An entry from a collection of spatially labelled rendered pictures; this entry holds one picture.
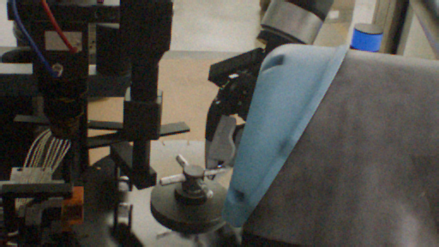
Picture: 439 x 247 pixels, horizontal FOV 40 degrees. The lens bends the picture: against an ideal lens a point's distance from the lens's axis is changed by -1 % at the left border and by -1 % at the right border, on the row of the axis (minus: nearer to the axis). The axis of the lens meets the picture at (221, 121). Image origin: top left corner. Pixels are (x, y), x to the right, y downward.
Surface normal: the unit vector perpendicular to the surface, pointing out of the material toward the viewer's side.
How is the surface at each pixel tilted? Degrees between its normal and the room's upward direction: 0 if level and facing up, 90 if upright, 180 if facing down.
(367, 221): 57
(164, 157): 0
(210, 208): 5
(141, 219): 0
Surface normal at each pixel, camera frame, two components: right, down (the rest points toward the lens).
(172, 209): 0.04, -0.84
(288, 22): -0.17, -0.04
